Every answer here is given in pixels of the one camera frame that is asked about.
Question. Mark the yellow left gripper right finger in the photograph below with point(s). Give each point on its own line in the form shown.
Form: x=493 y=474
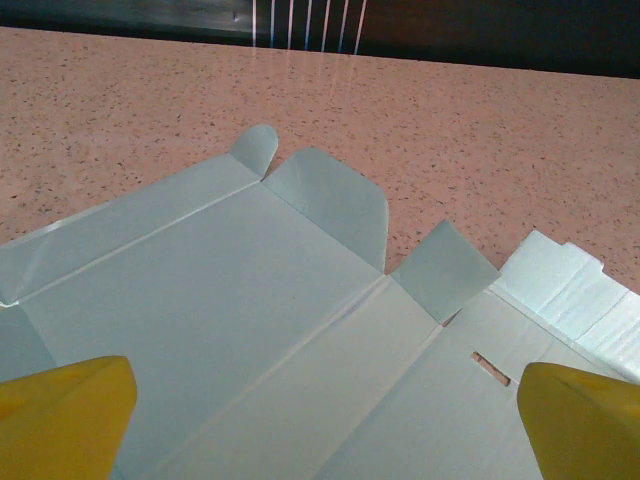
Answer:
x=585 y=430

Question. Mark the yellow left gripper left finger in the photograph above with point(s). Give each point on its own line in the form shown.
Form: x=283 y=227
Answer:
x=65 y=420

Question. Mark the pale green paper box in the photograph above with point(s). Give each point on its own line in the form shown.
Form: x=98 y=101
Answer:
x=225 y=300

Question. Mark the blue printed backdrop panel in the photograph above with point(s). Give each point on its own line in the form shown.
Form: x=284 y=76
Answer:
x=450 y=30

